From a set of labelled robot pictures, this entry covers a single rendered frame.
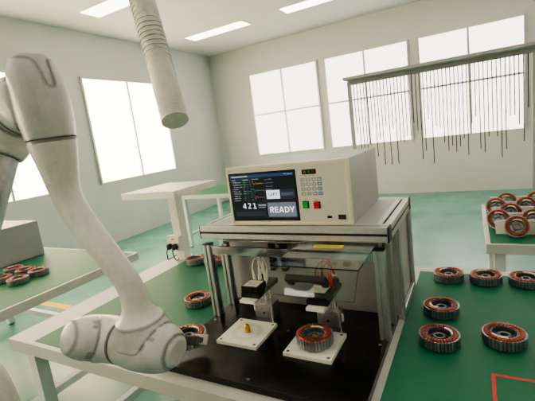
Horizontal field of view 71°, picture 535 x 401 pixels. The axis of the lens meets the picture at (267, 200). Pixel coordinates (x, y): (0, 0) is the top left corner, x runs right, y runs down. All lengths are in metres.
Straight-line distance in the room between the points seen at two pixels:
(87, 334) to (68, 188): 0.32
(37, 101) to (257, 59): 7.71
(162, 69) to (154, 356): 1.88
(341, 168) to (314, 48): 6.89
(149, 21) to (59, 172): 1.80
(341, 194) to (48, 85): 0.79
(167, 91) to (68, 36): 4.44
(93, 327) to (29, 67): 0.56
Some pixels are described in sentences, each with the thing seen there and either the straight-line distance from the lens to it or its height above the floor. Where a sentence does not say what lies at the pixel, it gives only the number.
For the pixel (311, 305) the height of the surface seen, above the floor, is 0.88.
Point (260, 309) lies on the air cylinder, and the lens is 1.42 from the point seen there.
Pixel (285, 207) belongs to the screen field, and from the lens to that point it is 1.23.
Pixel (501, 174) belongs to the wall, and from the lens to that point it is 7.46.
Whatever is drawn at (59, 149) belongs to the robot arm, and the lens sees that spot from 0.90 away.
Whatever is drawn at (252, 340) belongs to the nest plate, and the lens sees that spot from 1.28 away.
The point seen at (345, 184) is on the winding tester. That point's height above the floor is 1.24.
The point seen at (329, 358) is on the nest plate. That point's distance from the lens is 1.15.
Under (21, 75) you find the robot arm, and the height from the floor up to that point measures 1.59.
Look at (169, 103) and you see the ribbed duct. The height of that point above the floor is 1.66.
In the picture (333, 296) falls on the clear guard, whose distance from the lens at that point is 0.95.
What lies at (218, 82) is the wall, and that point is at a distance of 8.98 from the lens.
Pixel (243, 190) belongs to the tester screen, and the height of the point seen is 1.24.
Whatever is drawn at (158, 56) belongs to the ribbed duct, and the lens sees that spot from 2.49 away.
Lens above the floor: 1.42
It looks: 10 degrees down
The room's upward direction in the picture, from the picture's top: 7 degrees counter-clockwise
